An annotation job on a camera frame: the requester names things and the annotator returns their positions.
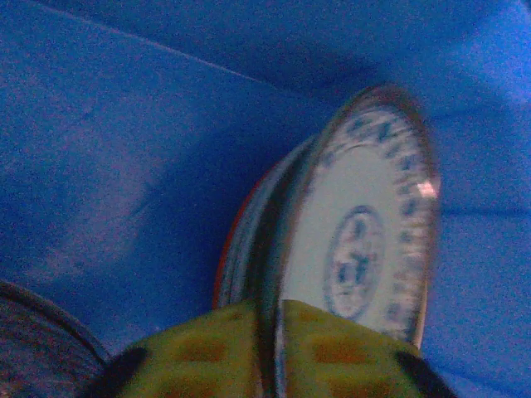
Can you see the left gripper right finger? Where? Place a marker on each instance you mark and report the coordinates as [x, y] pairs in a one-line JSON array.
[[344, 360]]

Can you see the blue plastic bin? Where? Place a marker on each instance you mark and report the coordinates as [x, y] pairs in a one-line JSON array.
[[124, 124]]

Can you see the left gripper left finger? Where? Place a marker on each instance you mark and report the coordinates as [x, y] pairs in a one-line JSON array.
[[199, 356]]

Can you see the dark smoky translucent plate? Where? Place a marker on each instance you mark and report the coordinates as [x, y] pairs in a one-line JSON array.
[[41, 352]]

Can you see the blue and white patterned plate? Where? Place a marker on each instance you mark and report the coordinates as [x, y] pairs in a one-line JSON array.
[[352, 186]]

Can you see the cream floral plate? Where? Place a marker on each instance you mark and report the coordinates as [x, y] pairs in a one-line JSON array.
[[242, 257]]

